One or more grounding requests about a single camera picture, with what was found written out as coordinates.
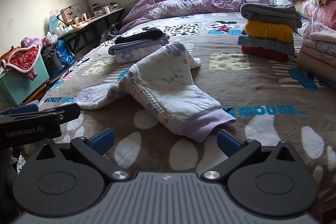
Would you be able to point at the pink printed folded sheet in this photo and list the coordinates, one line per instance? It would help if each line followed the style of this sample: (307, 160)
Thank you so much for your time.
(319, 54)

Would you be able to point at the white and blue packet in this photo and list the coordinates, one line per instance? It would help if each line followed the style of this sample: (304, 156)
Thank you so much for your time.
(54, 20)

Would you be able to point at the pink floral folded sheet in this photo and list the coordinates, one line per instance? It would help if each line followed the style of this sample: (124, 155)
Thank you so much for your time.
(324, 33)

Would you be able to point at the white floral pajama pants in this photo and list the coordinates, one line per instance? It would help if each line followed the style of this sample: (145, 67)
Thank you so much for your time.
(162, 82)

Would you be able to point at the dark grey clothing pile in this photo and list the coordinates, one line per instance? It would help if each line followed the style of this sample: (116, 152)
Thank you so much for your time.
(51, 56)

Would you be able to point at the folded grey garment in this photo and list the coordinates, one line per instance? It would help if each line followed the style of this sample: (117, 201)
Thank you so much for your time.
(270, 12)

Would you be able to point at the brown cartoon printed blanket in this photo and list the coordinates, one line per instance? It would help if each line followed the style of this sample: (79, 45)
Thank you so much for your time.
(249, 87)

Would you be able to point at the white picture frame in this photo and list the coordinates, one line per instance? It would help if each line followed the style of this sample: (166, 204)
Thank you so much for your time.
(72, 12)

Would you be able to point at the black desk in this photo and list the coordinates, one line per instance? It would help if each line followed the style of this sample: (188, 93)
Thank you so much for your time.
(86, 27)

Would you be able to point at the purple cloth bundle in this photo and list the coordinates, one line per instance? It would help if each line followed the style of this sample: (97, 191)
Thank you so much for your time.
(31, 42)

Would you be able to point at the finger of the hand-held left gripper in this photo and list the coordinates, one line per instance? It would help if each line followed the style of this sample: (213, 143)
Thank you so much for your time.
(65, 112)
(25, 109)

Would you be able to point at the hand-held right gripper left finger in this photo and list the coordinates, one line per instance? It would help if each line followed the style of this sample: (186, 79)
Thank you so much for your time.
(103, 140)

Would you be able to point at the light blue printed folded sheet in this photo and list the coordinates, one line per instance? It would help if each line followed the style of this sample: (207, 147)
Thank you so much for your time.
(326, 46)

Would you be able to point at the folded purple floral garment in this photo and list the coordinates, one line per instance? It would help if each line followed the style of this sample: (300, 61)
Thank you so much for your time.
(136, 50)

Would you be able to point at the folded yellow garment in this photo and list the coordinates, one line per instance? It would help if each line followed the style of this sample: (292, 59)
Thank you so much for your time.
(269, 29)

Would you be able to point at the teal storage bin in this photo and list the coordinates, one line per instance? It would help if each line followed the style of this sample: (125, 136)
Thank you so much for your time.
(18, 85)

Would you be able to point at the folded blue denim garment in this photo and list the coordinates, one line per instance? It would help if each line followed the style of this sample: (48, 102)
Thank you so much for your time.
(265, 44)

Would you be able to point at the beige folded blanket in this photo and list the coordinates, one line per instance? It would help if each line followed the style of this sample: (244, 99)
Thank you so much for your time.
(315, 67)

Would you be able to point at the white plastic bag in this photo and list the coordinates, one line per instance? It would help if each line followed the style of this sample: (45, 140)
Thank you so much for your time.
(51, 37)

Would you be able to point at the blue plastic bag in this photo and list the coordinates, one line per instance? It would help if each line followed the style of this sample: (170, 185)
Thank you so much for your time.
(63, 54)

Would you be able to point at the folded red garment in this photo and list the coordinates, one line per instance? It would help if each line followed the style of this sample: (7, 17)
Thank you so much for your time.
(263, 54)

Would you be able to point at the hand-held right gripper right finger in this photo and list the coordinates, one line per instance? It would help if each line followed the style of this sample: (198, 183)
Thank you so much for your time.
(227, 144)

